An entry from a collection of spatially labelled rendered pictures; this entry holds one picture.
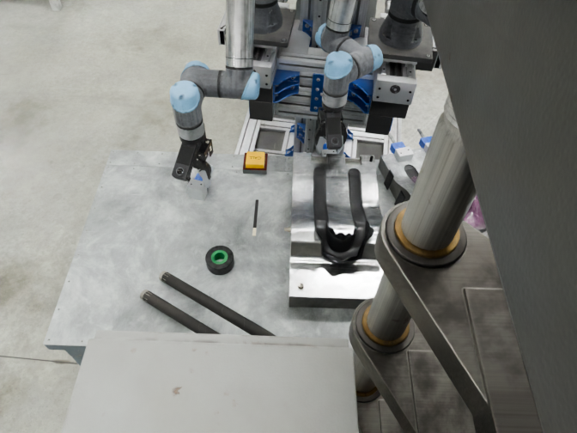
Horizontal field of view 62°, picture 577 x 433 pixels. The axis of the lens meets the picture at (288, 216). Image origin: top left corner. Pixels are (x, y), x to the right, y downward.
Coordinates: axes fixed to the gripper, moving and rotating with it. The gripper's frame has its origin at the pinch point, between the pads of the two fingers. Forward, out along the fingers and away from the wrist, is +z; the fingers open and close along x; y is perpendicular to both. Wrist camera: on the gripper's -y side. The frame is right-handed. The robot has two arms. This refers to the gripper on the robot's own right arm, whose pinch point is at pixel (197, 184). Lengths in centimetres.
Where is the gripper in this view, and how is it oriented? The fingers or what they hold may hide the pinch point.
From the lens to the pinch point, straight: 153.0
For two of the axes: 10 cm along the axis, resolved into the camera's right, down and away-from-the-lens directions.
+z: -0.3, 6.0, 8.0
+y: 2.7, -7.6, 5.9
